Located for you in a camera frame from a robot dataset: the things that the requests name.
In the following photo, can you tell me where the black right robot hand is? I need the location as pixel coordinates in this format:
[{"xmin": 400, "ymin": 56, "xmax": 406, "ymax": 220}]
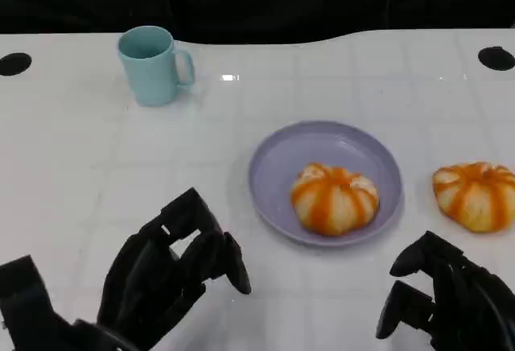
[{"xmin": 375, "ymin": 230, "xmax": 515, "ymax": 351}]

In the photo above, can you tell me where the lilac plate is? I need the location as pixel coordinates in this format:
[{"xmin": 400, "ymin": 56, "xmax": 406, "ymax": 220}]
[{"xmin": 248, "ymin": 120, "xmax": 403, "ymax": 246}]

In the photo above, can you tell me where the pale green mug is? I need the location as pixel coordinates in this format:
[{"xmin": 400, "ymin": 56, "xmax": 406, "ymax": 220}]
[{"xmin": 117, "ymin": 25, "xmax": 196, "ymax": 107}]

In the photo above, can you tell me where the black table cable grommet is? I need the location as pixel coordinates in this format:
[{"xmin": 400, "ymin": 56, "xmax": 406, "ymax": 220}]
[
  {"xmin": 0, "ymin": 52, "xmax": 33, "ymax": 77},
  {"xmin": 477, "ymin": 46, "xmax": 515, "ymax": 72}
]

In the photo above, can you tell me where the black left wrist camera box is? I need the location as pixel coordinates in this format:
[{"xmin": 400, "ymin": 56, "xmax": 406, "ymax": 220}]
[{"xmin": 0, "ymin": 254, "xmax": 81, "ymax": 351}]

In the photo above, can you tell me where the orange and white bread roll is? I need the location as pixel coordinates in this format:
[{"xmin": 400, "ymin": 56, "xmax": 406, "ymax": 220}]
[
  {"xmin": 290, "ymin": 161, "xmax": 381, "ymax": 236},
  {"xmin": 431, "ymin": 161, "xmax": 515, "ymax": 234}
]

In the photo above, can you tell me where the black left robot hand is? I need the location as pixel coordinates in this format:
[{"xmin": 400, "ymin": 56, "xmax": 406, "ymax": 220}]
[{"xmin": 96, "ymin": 187, "xmax": 253, "ymax": 351}]

